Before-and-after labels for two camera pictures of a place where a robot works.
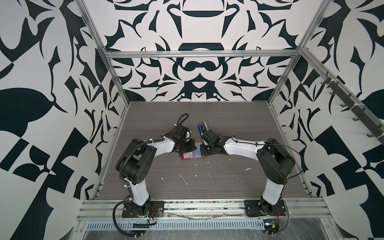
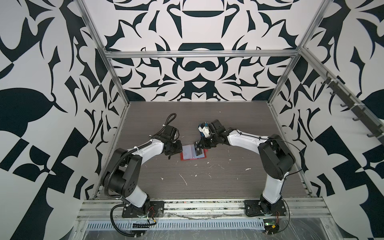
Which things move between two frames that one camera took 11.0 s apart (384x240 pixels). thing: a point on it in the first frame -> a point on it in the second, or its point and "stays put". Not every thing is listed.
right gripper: [202, 148] -> [205, 144]
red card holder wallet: [196, 153] stays put
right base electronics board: [271, 227] stays put
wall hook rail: [370, 119] stays put
